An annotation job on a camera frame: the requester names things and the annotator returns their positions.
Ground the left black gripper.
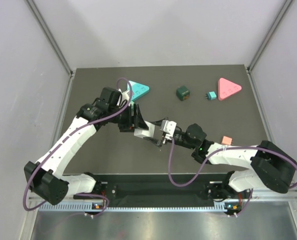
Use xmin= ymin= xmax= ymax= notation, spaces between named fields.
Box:
xmin=108 ymin=103 xmax=148 ymax=133

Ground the plain white cube socket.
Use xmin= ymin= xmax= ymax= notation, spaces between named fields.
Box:
xmin=133 ymin=121 xmax=155 ymax=139

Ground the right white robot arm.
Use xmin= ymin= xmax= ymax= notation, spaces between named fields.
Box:
xmin=142 ymin=118 xmax=297 ymax=198

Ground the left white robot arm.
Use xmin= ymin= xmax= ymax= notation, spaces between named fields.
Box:
xmin=24 ymin=85 xmax=155 ymax=205

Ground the dark green cube plug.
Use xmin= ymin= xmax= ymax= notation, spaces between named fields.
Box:
xmin=176 ymin=85 xmax=191 ymax=101

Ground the teal small cube plug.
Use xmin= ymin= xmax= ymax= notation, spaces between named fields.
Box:
xmin=205 ymin=91 xmax=217 ymax=101

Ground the pink small cube plug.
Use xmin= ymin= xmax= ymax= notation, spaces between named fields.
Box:
xmin=221 ymin=136 xmax=234 ymax=146

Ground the teal triangular power strip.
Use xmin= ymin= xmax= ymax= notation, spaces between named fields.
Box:
xmin=129 ymin=80 xmax=150 ymax=102

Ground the pink triangular power strip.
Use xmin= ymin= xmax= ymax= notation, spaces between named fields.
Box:
xmin=217 ymin=78 xmax=242 ymax=101

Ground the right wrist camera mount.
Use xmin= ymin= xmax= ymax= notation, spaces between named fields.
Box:
xmin=160 ymin=120 xmax=177 ymax=138

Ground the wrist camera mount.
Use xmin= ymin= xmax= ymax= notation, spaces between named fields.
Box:
xmin=117 ymin=88 xmax=134 ymax=107
xmin=160 ymin=120 xmax=177 ymax=138

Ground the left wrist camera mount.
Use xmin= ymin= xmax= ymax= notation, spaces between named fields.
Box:
xmin=117 ymin=88 xmax=134 ymax=107

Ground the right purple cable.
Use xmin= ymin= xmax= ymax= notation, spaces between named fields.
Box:
xmin=168 ymin=137 xmax=297 ymax=218

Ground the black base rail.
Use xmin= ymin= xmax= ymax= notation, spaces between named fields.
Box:
xmin=84 ymin=171 xmax=242 ymax=201

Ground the grey slotted cable duct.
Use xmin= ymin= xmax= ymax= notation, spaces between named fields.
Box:
xmin=38 ymin=201 xmax=242 ymax=213

